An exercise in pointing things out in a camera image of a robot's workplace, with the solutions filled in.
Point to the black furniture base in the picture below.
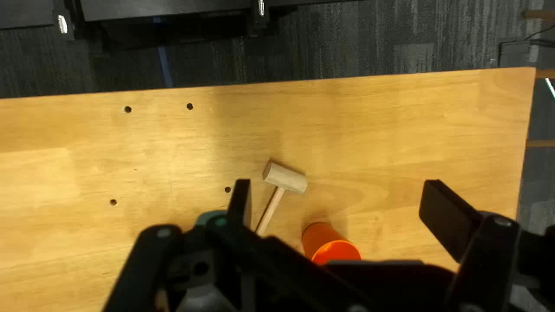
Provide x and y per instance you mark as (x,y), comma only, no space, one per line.
(166,14)

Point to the orange plastic cup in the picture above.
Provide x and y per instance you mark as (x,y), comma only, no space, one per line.
(326,243)

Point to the small wooden mallet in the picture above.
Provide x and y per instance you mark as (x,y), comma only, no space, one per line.
(284,177)

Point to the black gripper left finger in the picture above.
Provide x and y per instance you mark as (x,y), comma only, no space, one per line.
(150,260)

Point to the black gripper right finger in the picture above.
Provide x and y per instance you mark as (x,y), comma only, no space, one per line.
(490,253)

